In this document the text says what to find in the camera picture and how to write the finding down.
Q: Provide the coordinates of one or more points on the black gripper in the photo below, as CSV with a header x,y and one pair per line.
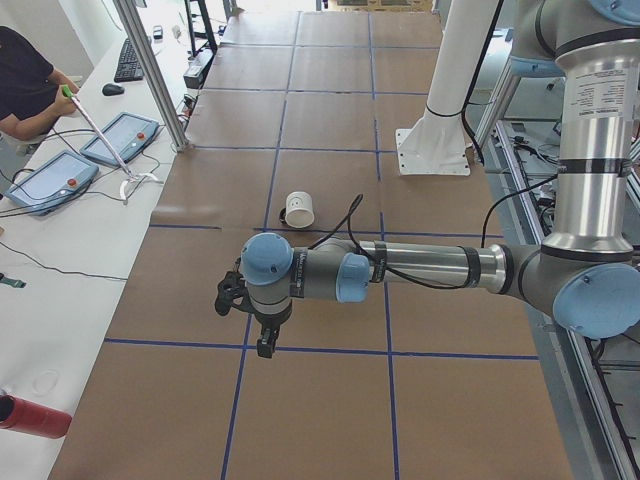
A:
x,y
269,320

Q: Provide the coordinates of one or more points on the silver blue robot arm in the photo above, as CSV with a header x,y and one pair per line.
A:
x,y
581,274

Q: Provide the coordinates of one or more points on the white mug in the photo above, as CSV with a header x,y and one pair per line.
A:
x,y
298,212

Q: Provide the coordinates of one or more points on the blue tape line crosswise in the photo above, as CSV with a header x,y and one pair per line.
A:
x,y
202,345

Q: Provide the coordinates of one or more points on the blue tape line lengthwise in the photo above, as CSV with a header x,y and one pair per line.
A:
x,y
240,380

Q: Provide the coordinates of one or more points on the brown paper table cover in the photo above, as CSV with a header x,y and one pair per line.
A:
x,y
153,412

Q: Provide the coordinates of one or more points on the white side table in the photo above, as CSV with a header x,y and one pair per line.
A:
x,y
52,329

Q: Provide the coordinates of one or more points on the far blue teach pendant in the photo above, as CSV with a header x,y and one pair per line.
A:
x,y
128,134

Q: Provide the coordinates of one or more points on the blue teach pendant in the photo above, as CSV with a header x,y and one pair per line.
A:
x,y
56,182
128,134

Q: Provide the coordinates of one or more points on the red cylinder bottle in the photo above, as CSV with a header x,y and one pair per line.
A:
x,y
28,417

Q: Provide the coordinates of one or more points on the near blue teach pendant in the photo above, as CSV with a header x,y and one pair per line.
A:
x,y
56,182

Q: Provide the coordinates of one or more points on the black computer mouse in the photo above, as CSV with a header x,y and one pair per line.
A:
x,y
112,89

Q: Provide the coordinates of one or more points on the black keyboard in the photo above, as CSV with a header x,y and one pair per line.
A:
x,y
128,67

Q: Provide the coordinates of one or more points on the person in black shirt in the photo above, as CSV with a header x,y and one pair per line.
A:
x,y
31,89

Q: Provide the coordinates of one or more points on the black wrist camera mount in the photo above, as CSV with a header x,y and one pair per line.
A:
x,y
232,293

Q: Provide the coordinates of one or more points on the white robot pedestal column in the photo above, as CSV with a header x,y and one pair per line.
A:
x,y
436,145

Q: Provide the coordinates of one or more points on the white grabber stick green handle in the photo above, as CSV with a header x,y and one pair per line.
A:
x,y
132,178

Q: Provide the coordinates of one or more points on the aluminium frame post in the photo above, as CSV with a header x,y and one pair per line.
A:
x,y
135,31

